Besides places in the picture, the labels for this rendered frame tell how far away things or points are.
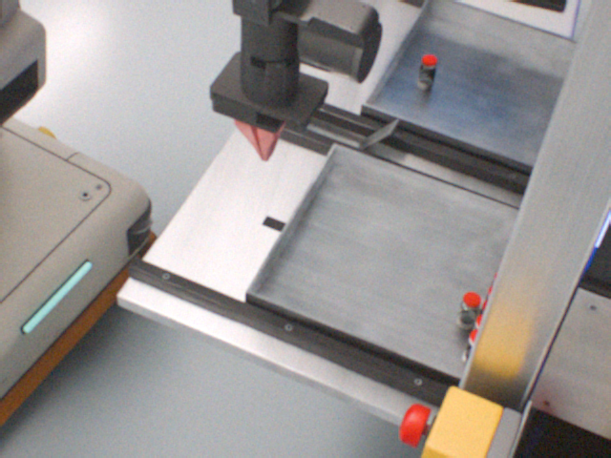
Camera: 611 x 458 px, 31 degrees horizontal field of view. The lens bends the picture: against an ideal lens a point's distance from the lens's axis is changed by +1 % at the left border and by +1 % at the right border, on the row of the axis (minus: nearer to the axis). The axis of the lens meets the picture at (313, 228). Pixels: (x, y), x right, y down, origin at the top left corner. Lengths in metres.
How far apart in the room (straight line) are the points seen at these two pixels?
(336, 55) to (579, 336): 0.32
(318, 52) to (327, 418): 1.32
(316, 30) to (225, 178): 0.45
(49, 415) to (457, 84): 1.09
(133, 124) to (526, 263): 1.86
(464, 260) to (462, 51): 0.38
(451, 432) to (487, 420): 0.04
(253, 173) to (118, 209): 0.79
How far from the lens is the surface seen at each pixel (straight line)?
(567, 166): 0.83
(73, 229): 2.12
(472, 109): 1.51
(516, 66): 1.59
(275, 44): 1.00
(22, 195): 2.19
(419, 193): 1.38
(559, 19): 1.82
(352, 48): 0.96
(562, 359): 1.00
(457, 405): 1.04
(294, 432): 2.18
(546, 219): 0.88
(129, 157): 2.61
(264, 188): 1.37
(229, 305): 1.23
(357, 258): 1.31
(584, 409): 1.05
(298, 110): 1.05
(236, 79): 1.07
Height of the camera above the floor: 1.91
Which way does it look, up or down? 50 degrees down
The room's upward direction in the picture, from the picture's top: 7 degrees clockwise
